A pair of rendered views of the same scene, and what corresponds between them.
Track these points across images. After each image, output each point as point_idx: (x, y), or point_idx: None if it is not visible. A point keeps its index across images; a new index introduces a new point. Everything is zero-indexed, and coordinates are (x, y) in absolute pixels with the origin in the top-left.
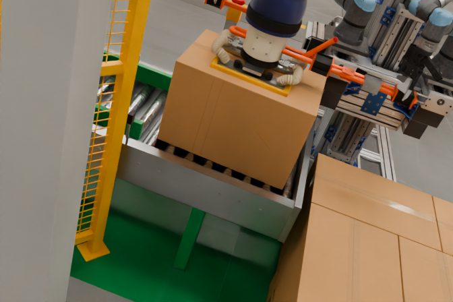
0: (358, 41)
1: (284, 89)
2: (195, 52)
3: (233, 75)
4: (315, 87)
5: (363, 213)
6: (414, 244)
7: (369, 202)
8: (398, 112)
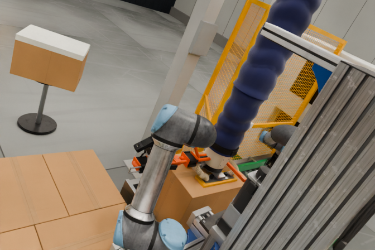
0: (217, 220)
1: None
2: None
3: None
4: (182, 178)
5: (97, 216)
6: (56, 216)
7: (99, 229)
8: None
